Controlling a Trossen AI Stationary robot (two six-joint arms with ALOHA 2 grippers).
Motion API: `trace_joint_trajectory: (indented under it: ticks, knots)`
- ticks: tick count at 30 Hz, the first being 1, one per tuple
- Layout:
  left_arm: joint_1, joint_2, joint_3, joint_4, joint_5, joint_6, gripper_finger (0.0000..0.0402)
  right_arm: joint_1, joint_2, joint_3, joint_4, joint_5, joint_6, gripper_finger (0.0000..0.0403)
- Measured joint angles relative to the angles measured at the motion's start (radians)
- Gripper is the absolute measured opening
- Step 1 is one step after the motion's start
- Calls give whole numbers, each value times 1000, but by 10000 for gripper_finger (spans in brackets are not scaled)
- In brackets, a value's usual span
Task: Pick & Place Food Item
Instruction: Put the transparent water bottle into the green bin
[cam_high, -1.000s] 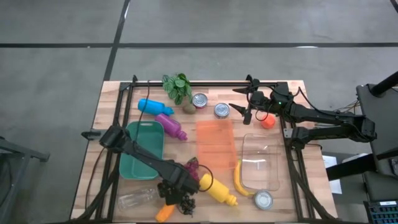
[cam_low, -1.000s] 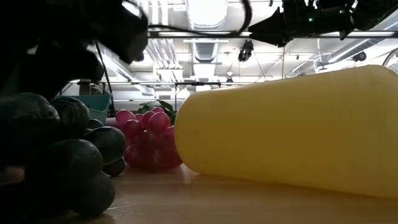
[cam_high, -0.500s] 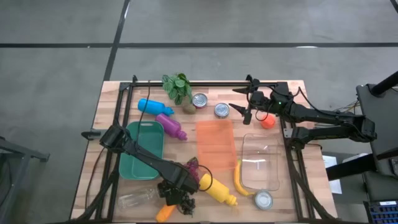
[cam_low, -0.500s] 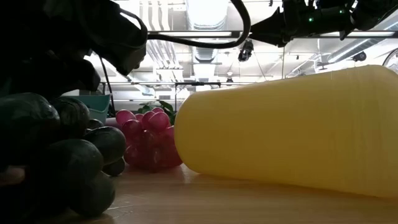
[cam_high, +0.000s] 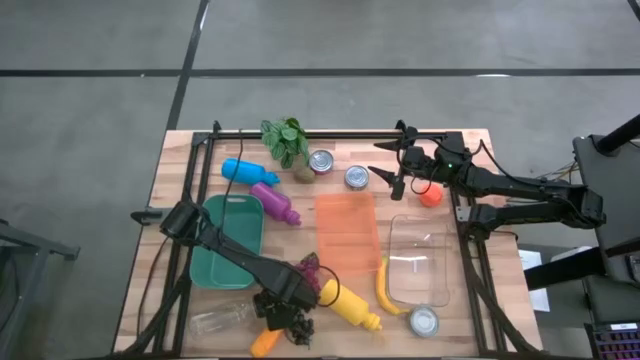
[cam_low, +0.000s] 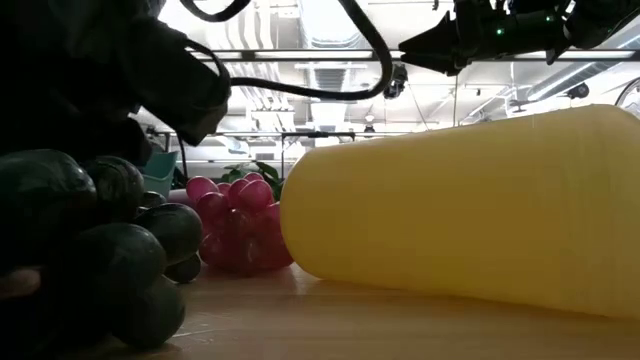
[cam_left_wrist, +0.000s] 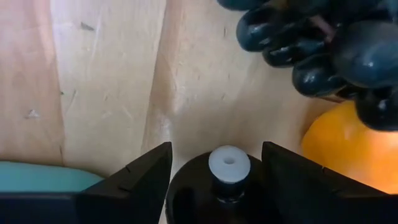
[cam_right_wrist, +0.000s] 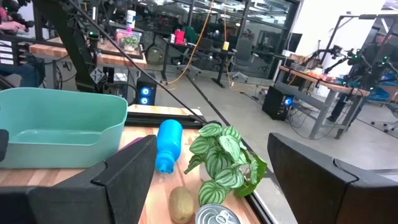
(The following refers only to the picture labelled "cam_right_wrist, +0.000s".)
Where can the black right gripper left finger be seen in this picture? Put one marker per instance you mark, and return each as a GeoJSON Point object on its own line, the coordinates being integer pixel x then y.
{"type": "Point", "coordinates": [124, 186]}

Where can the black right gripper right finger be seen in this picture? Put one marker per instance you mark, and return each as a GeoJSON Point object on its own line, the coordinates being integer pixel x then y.
{"type": "Point", "coordinates": [311, 186]}

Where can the blue squeeze bottle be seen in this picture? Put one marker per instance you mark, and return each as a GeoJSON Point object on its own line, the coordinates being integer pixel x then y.
{"type": "Point", "coordinates": [169, 143]}

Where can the teal plastic bin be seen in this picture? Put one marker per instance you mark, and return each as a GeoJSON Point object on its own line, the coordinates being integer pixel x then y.
{"type": "Point", "coordinates": [62, 112]}

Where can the black background robot arm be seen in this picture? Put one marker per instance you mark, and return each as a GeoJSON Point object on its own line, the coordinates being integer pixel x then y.
{"type": "Point", "coordinates": [354, 57]}
{"type": "Point", "coordinates": [336, 49]}

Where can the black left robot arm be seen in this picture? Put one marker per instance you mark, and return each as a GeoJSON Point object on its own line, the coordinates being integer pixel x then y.
{"type": "Point", "coordinates": [71, 46]}

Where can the brown kiwi fruit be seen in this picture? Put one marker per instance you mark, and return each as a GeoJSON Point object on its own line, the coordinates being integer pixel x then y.
{"type": "Point", "coordinates": [181, 205]}

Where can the computer tower one blue fan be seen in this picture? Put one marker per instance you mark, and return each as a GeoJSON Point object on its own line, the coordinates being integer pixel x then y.
{"type": "Point", "coordinates": [275, 104]}

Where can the computer tower two blue fans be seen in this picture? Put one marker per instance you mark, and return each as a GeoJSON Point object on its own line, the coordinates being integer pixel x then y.
{"type": "Point", "coordinates": [146, 91]}

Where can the artificial striped green plant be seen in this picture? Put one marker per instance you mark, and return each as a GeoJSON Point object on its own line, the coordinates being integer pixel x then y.
{"type": "Point", "coordinates": [217, 158]}

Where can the tin can red label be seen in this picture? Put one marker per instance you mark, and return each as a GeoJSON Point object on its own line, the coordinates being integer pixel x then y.
{"type": "Point", "coordinates": [217, 216]}

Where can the wooden workbench grey legs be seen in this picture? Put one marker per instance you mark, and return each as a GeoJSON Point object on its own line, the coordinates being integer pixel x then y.
{"type": "Point", "coordinates": [342, 87]}

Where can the blue plastic crate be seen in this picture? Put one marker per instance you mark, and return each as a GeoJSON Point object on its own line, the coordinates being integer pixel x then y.
{"type": "Point", "coordinates": [381, 93]}

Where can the clear box with plant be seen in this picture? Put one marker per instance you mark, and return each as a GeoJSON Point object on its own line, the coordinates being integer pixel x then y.
{"type": "Point", "coordinates": [129, 42]}

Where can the black monitor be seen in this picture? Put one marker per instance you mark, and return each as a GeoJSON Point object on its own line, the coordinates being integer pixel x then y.
{"type": "Point", "coordinates": [293, 42]}

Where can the black desk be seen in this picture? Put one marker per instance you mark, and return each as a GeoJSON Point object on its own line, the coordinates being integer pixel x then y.
{"type": "Point", "coordinates": [222, 70]}

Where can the person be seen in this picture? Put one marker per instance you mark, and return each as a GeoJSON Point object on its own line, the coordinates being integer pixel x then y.
{"type": "Point", "coordinates": [377, 51]}
{"type": "Point", "coordinates": [18, 73]}

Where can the grey office chair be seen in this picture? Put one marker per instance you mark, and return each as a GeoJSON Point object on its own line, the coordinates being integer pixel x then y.
{"type": "Point", "coordinates": [244, 49]}

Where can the red container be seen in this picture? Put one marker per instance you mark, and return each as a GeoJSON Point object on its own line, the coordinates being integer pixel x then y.
{"type": "Point", "coordinates": [179, 37]}

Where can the yellow cup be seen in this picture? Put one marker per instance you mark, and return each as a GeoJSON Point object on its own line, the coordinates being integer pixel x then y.
{"type": "Point", "coordinates": [225, 46]}

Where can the white canister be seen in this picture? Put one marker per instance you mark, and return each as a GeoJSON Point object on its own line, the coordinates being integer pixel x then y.
{"type": "Point", "coordinates": [131, 18]}

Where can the black panel white labels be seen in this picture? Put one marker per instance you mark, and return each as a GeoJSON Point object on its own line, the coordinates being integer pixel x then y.
{"type": "Point", "coordinates": [6, 56]}

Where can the wooden workbench black frame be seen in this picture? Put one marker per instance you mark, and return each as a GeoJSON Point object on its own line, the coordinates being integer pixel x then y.
{"type": "Point", "coordinates": [124, 60]}

